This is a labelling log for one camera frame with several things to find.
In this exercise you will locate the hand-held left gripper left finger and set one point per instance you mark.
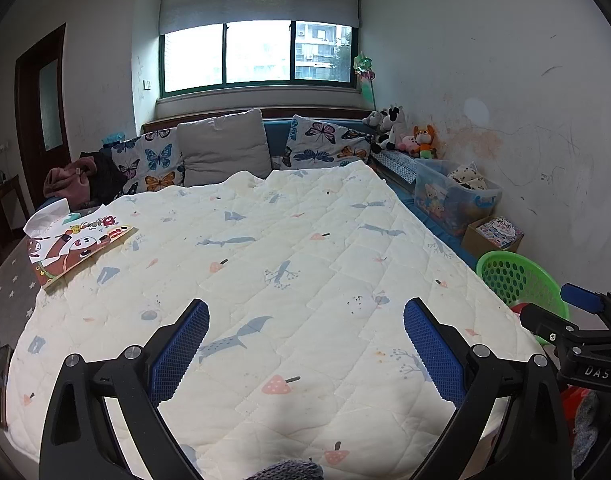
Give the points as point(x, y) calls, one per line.
point(180, 355)

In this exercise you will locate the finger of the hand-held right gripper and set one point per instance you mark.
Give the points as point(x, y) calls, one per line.
point(540, 317)
point(580, 297)

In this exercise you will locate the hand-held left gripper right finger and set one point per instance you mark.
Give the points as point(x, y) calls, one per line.
point(435, 350)

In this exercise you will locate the green plastic basket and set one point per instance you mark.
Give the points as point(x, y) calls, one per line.
point(515, 275)

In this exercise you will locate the person's right hand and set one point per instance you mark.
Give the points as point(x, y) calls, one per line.
point(590, 425)

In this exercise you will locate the person's left hand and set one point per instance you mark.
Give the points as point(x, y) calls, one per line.
point(285, 471)

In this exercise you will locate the red plastic object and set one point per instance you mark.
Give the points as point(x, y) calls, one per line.
point(571, 400)

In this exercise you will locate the cardboard box with printed book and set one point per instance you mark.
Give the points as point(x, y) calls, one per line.
point(498, 235)

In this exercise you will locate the cartoon printed board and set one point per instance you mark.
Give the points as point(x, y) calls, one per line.
point(80, 250)

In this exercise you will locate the clear plastic storage box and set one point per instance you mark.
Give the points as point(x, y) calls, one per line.
point(445, 200)

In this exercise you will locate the cream quilted printed blanket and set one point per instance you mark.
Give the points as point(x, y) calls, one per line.
point(285, 240)

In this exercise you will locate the spotted white cloth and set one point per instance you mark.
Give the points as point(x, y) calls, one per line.
point(465, 175)

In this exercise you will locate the black phone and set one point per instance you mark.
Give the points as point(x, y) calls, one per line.
point(0, 385)

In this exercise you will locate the grey star print mat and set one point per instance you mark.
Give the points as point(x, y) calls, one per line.
point(10, 285)

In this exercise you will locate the blue patterned mat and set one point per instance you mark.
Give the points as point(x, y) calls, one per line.
point(395, 165)

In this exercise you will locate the large butterfly print cushion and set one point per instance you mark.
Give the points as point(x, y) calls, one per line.
point(153, 160)

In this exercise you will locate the pink plush toy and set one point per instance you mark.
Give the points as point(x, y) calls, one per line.
point(408, 145)

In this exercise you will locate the orange fox plush toy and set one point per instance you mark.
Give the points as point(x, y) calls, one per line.
point(425, 140)

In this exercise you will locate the grey cushion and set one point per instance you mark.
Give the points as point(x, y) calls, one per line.
point(223, 147)

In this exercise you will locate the dark wooden cabinet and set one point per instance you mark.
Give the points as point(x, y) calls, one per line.
point(2, 215)

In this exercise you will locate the teal plastic bag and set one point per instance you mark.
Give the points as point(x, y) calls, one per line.
point(112, 137)

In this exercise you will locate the black and white cow plush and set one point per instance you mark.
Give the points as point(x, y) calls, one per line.
point(388, 125)

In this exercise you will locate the long butterfly print cushion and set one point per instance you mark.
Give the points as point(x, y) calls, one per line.
point(325, 142)

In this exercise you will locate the blue sofa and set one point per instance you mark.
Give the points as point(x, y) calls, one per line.
point(275, 140)

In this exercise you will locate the dark wooden ledge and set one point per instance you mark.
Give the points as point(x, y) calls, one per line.
point(285, 112)

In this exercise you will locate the dark wooden door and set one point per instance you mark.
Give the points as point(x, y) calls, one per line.
point(27, 125)

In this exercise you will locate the colourful pinwheel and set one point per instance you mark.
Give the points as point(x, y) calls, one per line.
point(364, 67)

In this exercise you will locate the green framed window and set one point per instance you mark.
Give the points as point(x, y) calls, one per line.
point(255, 57)

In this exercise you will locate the white roller blind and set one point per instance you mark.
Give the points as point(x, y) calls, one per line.
point(258, 5)

